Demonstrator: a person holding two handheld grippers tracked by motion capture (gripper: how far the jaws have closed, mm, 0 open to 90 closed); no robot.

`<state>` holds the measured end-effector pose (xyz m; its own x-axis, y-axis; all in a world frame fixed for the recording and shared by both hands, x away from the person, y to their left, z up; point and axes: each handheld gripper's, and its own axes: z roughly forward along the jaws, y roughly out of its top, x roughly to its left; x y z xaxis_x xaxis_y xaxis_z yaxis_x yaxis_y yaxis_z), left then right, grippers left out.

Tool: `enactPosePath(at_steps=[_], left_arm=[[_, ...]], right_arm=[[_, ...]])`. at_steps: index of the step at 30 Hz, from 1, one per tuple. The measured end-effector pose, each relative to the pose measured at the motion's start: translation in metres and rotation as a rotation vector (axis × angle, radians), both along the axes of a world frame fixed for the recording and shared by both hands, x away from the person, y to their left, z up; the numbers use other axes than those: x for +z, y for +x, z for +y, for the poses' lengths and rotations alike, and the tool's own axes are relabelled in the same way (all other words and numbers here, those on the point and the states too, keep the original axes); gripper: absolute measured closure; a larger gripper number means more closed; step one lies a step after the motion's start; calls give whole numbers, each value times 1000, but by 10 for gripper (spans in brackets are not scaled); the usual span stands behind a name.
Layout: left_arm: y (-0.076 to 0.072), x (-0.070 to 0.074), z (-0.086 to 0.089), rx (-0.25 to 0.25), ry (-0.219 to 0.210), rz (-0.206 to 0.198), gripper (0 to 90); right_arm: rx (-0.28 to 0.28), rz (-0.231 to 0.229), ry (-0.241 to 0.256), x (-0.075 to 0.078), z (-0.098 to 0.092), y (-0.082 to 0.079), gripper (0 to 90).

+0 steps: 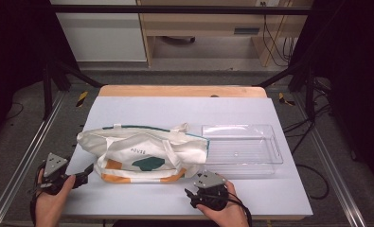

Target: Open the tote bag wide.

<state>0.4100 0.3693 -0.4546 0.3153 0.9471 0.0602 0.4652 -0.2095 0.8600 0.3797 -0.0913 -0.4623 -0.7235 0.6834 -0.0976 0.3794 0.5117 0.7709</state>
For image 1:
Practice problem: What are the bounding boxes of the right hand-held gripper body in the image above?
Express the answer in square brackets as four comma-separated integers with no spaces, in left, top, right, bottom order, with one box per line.
[192,169,230,212]

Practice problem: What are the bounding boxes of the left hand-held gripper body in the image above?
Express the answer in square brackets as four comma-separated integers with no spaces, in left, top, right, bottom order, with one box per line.
[32,152,80,196]

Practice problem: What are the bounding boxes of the white canvas tote bag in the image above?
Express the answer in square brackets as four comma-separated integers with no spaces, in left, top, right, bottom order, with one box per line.
[76,122,211,184]

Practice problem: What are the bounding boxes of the clear plastic tray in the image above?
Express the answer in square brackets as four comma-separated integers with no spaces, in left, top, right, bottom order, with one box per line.
[201,123,285,176]

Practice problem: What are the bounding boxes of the person's right hand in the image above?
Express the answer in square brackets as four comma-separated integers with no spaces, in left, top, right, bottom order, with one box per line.
[196,180,251,227]

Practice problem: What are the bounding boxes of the person's left hand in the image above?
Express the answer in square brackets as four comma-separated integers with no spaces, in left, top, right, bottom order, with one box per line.
[34,168,77,227]

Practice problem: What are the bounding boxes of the white table sheet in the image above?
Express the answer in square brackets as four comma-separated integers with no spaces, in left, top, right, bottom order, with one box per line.
[61,96,314,218]

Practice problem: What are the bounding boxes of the wooden table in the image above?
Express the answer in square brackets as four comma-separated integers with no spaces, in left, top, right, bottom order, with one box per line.
[62,84,314,221]

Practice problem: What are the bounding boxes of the black curtain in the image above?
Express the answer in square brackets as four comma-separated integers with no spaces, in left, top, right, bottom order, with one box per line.
[0,0,80,149]
[289,0,374,194]

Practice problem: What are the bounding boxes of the white cabinet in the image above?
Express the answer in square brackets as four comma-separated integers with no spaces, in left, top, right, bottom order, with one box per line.
[49,0,148,63]

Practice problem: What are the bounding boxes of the wooden desk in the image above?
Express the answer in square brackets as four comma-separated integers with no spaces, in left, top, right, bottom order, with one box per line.
[136,0,315,68]

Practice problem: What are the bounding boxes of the aluminium rail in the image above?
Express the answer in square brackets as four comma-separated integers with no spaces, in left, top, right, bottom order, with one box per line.
[292,92,367,227]
[0,90,66,227]

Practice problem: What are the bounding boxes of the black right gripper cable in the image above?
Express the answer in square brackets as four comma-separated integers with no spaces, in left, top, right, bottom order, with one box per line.
[225,190,254,227]

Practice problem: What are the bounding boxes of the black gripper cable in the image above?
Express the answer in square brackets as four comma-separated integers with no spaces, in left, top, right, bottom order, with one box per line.
[28,161,47,227]
[225,190,254,227]

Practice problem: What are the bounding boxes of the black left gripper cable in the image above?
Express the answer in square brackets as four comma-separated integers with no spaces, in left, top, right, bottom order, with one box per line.
[28,161,47,227]

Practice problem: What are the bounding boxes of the black frame strut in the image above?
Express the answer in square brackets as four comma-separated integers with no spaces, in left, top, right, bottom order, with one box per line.
[42,58,104,121]
[254,58,317,121]

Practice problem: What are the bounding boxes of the black floor cables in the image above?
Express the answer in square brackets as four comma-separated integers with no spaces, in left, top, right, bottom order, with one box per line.
[281,102,331,201]

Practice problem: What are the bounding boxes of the black hanging desk cables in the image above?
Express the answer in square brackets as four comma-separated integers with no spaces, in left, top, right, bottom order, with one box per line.
[260,1,298,67]

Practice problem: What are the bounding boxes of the black horizontal frame bar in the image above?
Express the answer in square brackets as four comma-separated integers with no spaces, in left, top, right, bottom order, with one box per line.
[48,4,315,16]

